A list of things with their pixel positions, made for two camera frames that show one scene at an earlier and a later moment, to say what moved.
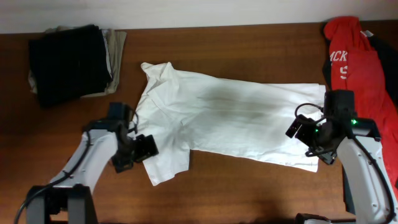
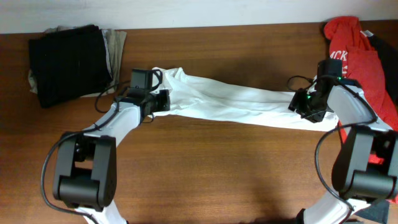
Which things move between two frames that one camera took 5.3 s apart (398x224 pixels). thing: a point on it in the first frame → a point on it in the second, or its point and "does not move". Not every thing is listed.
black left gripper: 147,147 → 165,103
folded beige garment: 115,40 does not move
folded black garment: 69,64 does not move
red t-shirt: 355,66 does not move
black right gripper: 327,154 → 295,102
